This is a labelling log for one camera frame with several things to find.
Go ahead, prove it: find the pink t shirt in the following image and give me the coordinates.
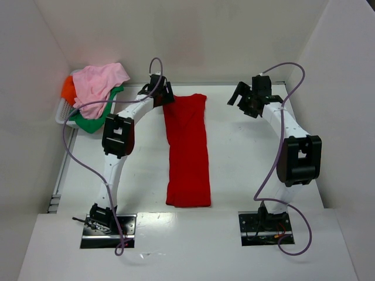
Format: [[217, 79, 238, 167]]
[[72, 63, 130, 119]]

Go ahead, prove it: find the green t shirt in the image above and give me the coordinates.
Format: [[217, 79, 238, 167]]
[[67, 85, 124, 134]]

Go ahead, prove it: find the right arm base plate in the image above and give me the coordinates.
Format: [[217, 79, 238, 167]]
[[238, 211, 295, 246]]

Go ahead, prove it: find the red t shirt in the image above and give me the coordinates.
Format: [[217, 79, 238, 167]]
[[163, 94, 211, 208]]

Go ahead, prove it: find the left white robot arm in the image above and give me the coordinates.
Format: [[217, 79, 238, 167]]
[[89, 77, 175, 233]]

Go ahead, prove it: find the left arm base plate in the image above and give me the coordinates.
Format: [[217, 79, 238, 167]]
[[80, 214, 137, 249]]

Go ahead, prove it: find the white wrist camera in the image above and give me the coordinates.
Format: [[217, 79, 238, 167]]
[[148, 74, 167, 91], [251, 75, 272, 97]]

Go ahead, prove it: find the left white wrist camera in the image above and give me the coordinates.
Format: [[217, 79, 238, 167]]
[[148, 74, 167, 91]]

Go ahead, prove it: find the orange t shirt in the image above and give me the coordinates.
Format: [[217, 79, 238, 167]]
[[61, 76, 77, 107]]

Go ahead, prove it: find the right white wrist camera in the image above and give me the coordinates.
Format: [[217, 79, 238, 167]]
[[251, 75, 272, 97]]

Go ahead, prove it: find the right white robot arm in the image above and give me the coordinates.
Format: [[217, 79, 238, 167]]
[[228, 81, 322, 231]]

